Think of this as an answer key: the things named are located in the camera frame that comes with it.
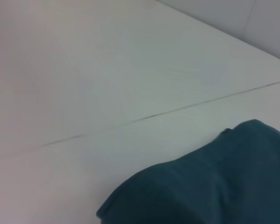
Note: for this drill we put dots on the blue-green t-shirt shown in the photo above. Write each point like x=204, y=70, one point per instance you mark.
x=200, y=182

